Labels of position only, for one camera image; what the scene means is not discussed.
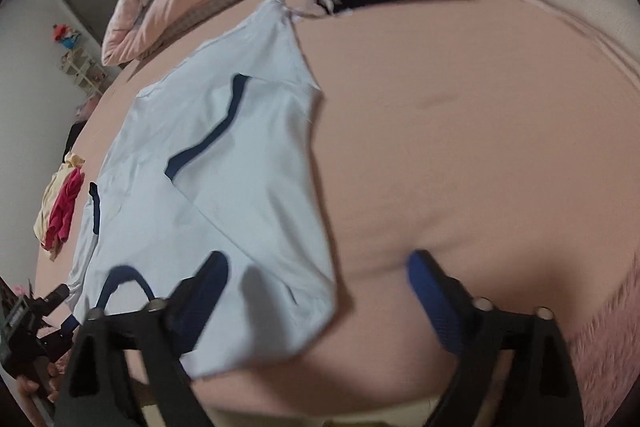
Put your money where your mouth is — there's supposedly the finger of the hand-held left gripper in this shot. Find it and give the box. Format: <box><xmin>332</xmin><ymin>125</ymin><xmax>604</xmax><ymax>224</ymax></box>
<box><xmin>37</xmin><ymin>314</ymin><xmax>81</xmax><ymax>360</ymax></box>
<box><xmin>44</xmin><ymin>284</ymin><xmax>71</xmax><ymax>310</ymax></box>

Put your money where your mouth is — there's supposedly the cream garment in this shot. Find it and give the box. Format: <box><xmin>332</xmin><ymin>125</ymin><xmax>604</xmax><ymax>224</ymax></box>
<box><xmin>34</xmin><ymin>152</ymin><xmax>86</xmax><ymax>258</ymax></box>

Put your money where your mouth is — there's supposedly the light blue navy-trimmed t-shirt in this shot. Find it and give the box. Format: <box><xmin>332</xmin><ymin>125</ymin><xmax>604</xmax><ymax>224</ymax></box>
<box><xmin>67</xmin><ymin>0</ymin><xmax>338</xmax><ymax>380</ymax></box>

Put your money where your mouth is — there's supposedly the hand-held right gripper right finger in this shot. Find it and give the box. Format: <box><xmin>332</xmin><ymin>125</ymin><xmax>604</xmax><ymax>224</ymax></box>
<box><xmin>406</xmin><ymin>249</ymin><xmax>586</xmax><ymax>427</ymax></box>

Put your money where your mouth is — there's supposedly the bed with pink sheet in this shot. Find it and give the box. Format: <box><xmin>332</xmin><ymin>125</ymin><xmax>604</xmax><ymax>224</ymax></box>
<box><xmin>35</xmin><ymin>0</ymin><xmax>640</xmax><ymax>413</ymax></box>

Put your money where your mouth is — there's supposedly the person's left hand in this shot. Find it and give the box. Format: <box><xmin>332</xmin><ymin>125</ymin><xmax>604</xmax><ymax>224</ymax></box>
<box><xmin>15</xmin><ymin>359</ymin><xmax>60</xmax><ymax>404</ymax></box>

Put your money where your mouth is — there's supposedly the white shelf rack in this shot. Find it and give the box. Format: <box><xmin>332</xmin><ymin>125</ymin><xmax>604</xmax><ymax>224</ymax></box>
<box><xmin>60</xmin><ymin>49</ymin><xmax>108</xmax><ymax>95</ymax></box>

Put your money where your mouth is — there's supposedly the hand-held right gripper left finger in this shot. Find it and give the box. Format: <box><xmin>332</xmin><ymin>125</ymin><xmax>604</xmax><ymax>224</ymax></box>
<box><xmin>52</xmin><ymin>251</ymin><xmax>228</xmax><ymax>427</ymax></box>

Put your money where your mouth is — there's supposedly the red and blue plush toy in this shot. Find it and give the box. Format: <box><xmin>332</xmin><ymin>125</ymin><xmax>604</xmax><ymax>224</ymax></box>
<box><xmin>52</xmin><ymin>24</ymin><xmax>82</xmax><ymax>52</ymax></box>

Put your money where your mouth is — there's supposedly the black bag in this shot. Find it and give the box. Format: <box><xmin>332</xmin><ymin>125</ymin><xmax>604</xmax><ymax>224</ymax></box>
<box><xmin>62</xmin><ymin>119</ymin><xmax>91</xmax><ymax>162</ymax></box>

